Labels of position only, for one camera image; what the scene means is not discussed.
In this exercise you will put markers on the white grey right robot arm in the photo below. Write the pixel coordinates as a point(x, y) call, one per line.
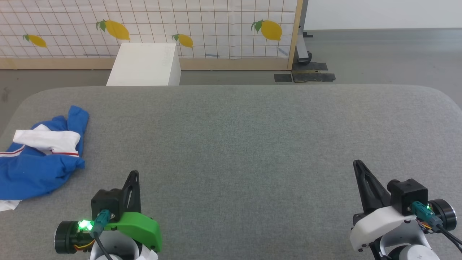
point(408, 245)

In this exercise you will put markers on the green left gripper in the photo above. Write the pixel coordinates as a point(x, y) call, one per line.
point(139, 225)

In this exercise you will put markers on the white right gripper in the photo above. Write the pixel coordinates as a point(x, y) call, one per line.
point(375, 225)

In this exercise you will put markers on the large black floor tape patch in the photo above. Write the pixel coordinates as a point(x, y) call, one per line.
point(323, 77)

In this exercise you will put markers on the grey metal post with caster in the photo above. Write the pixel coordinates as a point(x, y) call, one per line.
point(302, 43)

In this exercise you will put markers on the lemon print wooden frame partition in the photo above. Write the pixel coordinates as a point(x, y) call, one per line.
point(216, 21)

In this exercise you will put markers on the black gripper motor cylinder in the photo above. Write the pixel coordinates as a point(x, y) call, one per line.
point(445, 213)
point(65, 236)

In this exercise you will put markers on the white rectangular box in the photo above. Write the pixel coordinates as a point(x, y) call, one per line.
point(144, 65)

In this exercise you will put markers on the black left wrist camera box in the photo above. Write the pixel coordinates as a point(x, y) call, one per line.
point(104, 203)

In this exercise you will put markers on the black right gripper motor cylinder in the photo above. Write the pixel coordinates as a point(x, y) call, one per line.
point(445, 213)

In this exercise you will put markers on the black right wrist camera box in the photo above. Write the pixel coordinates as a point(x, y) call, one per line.
point(406, 195)

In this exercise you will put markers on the small black floor tape patch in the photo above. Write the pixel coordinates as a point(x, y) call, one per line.
point(283, 78)

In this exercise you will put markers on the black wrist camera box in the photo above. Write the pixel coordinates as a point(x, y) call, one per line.
point(406, 195)
point(104, 203)

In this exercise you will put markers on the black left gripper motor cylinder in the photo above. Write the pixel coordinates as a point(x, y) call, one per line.
point(65, 236)

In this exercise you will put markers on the blue white basketball jersey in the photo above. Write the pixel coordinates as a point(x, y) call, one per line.
point(32, 173)

